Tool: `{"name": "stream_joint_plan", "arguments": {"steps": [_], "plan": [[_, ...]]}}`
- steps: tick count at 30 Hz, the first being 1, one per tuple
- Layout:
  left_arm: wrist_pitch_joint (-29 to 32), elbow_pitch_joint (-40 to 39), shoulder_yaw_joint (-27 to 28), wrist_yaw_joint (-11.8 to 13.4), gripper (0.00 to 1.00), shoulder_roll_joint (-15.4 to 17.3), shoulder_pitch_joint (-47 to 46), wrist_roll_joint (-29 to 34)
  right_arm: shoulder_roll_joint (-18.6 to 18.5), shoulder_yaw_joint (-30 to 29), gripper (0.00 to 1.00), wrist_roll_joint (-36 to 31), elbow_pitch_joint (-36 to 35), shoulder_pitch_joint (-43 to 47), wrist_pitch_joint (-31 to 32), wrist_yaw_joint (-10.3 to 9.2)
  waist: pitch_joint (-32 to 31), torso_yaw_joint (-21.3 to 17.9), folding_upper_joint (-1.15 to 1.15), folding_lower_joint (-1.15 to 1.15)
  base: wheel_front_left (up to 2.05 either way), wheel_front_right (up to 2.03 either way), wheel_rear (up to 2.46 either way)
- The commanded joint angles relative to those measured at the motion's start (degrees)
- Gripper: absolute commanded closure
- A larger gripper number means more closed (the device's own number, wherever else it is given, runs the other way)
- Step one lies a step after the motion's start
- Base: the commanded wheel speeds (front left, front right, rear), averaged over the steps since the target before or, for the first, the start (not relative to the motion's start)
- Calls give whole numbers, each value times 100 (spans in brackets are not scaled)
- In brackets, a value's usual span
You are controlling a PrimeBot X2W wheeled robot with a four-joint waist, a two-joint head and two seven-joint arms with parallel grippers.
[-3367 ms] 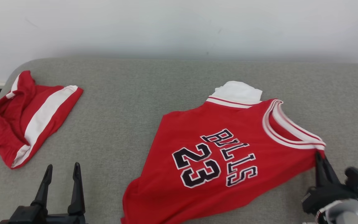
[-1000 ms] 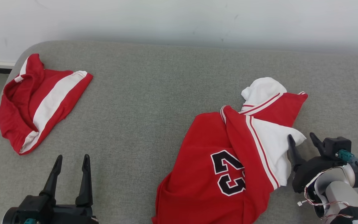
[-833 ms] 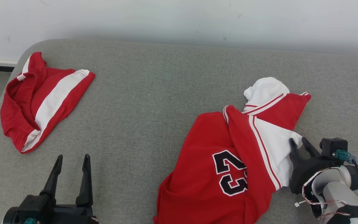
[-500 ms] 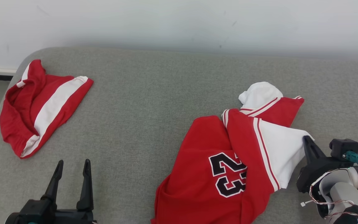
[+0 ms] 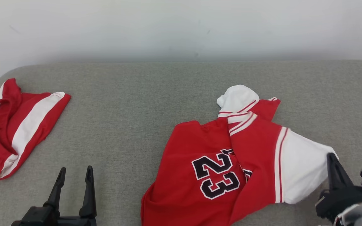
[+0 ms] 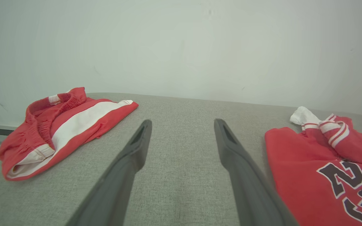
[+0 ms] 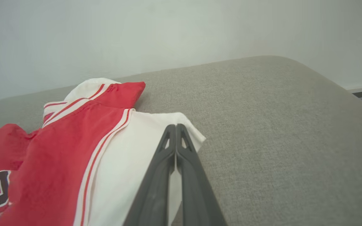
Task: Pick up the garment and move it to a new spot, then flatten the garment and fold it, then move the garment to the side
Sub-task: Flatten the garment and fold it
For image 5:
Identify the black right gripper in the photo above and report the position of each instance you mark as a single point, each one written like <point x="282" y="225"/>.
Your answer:
<point x="341" y="197"/>

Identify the red shorts with white stripe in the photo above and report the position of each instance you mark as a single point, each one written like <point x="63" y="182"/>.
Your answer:
<point x="17" y="125"/>

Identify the red white number 23 jersey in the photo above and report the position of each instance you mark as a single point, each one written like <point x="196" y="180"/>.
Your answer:
<point x="206" y="175"/>

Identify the grey fabric sofa seat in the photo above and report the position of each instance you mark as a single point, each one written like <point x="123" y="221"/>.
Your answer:
<point x="130" y="110"/>

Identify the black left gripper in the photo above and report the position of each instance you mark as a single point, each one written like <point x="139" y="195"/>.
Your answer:
<point x="46" y="219"/>

